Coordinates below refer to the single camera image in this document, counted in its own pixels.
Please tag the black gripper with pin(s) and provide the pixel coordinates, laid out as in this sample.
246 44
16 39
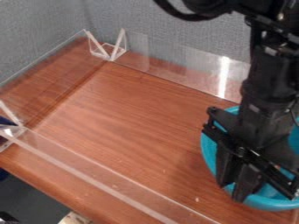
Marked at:
259 123

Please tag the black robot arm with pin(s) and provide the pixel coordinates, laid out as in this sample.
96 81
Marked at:
274 38

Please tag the blue plastic bowl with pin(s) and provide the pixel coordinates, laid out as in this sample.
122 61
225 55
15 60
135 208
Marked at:
209 151

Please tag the clear acrylic front barrier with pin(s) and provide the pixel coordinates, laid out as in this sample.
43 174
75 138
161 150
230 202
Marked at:
96 175

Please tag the clear acrylic barrier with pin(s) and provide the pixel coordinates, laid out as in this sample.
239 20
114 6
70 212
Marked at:
96 175
22 53
201 70

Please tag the clear acrylic back barrier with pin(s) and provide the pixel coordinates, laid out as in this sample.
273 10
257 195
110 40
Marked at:
201 70

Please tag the clear acrylic left barrier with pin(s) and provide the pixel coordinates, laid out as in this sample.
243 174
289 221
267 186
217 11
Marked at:
22 53

